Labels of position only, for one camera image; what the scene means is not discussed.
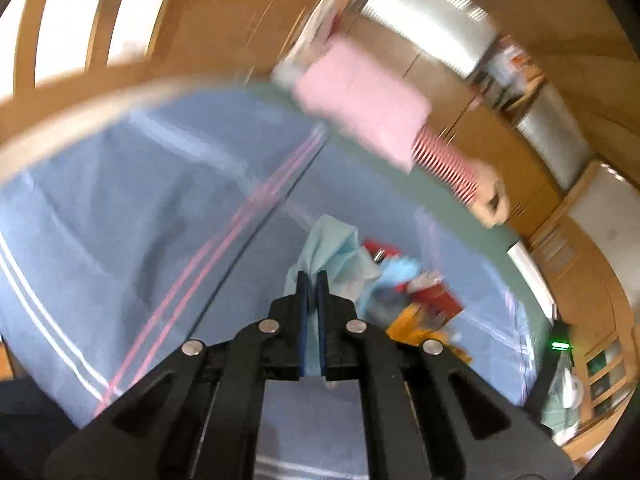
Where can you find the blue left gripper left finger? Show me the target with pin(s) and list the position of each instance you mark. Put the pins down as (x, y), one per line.
(302, 295)

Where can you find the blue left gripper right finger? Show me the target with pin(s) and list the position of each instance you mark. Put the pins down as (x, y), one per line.
(322, 293)

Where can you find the light blue plastic bag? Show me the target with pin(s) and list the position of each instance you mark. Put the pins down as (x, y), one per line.
(334, 246)

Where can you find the yellow snack wrapper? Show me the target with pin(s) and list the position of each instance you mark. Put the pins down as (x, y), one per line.
(410, 327)

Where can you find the red cigarette pack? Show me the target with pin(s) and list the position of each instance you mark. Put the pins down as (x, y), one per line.
(430, 293)

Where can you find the red wrapper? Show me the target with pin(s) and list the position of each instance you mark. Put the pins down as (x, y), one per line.
(378, 251)

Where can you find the blue knotted cloth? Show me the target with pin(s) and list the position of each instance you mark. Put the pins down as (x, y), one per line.
(395, 272)

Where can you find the blue plaid bed sheet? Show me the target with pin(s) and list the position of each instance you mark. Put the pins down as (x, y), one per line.
(121, 246)

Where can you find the striped plush doll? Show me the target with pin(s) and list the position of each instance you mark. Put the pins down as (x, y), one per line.
(475, 184)

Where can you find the pink pillow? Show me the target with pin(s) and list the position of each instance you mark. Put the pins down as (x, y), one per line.
(366, 100)

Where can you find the white flat board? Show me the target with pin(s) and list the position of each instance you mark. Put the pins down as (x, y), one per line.
(524, 262)

